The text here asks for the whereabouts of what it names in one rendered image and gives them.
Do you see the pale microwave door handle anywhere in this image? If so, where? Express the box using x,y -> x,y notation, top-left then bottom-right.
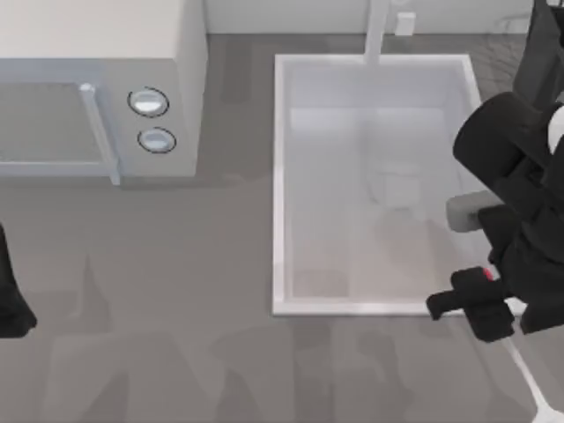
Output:
78,82 -> 122,187

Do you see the large silver microwave knob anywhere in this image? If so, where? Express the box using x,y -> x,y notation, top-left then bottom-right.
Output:
126,86 -> 171,119

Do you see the white sink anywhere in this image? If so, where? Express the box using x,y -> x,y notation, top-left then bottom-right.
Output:
270,53 -> 486,318

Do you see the tall white tap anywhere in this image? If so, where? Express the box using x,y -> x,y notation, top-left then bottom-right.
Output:
362,0 -> 413,68

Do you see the pale microwave oven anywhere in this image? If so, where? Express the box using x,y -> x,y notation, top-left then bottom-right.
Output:
0,0 -> 209,191

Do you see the white long-handled utensil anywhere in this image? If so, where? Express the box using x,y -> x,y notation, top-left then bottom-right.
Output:
501,297 -> 564,423

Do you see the small silver microwave knob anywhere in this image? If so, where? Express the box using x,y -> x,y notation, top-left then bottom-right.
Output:
136,126 -> 178,156

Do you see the small white wall box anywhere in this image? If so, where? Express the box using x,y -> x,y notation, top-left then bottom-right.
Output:
395,11 -> 417,37

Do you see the pale grey rounded box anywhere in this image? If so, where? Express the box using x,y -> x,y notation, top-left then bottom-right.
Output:
445,190 -> 491,235

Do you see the microwave glass door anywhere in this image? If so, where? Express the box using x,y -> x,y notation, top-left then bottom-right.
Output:
0,59 -> 116,178

